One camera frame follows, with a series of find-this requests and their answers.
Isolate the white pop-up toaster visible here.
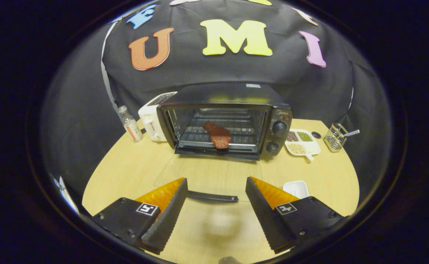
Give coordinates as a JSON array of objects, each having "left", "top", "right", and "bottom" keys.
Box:
[{"left": 138, "top": 91, "right": 178, "bottom": 142}]

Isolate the small white rectangular tray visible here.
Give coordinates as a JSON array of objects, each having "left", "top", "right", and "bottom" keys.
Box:
[{"left": 283, "top": 180, "right": 309, "bottom": 199}]

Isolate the white printed card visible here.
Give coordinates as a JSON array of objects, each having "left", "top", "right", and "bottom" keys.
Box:
[{"left": 51, "top": 175, "right": 80, "bottom": 215}]

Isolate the small clear glass bottle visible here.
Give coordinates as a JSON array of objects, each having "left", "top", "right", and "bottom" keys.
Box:
[{"left": 118, "top": 106, "right": 143, "bottom": 143}]

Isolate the black toaster oven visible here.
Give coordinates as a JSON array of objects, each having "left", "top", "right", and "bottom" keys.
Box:
[{"left": 153, "top": 82, "right": 293, "bottom": 203}]

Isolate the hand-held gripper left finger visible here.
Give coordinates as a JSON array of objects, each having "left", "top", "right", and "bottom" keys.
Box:
[{"left": 92, "top": 178, "right": 188, "bottom": 255}]

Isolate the red-brown meat steak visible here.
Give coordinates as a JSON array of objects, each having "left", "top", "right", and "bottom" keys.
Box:
[{"left": 203, "top": 121, "right": 232, "bottom": 149}]

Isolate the white divided plate with beans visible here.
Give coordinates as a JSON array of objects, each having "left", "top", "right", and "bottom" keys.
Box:
[{"left": 285, "top": 129, "right": 321, "bottom": 161}]

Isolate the metal wire utensil holder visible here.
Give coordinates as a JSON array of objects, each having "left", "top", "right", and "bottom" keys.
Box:
[{"left": 323, "top": 123, "right": 348, "bottom": 153}]

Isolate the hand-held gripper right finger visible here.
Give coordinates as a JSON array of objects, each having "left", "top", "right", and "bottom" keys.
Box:
[{"left": 245, "top": 177, "right": 347, "bottom": 254}]

